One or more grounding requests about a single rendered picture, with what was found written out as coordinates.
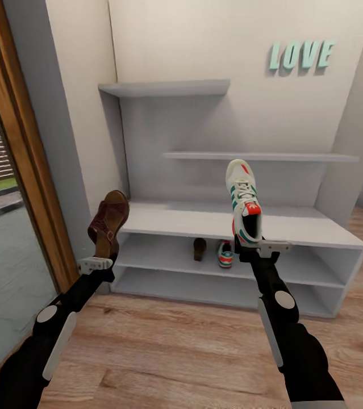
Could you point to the door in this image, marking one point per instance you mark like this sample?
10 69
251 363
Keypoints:
36 259

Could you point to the decorative sign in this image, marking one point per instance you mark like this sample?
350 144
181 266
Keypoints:
291 54

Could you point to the gym shoe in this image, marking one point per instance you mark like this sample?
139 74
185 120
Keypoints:
247 220
224 253

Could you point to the sandal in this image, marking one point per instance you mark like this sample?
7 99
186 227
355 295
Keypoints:
199 247
112 214

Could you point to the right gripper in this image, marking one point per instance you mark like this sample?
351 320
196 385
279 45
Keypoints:
251 255

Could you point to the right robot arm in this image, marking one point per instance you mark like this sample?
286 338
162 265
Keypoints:
299 356

